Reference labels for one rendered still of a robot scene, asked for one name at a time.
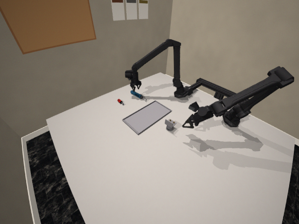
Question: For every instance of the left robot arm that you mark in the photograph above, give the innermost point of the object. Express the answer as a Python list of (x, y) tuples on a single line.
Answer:
[(279, 77)]

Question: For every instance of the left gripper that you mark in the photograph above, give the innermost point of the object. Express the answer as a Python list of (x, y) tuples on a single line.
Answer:
[(191, 120)]

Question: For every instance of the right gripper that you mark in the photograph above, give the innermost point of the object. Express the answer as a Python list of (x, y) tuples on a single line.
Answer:
[(136, 82)]

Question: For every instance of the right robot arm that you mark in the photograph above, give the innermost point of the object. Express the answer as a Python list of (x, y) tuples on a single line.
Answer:
[(176, 80)]

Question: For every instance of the blue electric nut driver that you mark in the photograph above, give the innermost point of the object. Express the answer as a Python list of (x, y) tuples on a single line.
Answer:
[(136, 94)]

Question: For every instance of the dark grey cylinder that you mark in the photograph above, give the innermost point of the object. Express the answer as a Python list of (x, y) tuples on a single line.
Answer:
[(169, 128)]

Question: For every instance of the grey l-shaped bracket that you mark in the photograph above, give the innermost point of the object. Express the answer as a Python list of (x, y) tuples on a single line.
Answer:
[(170, 123)]

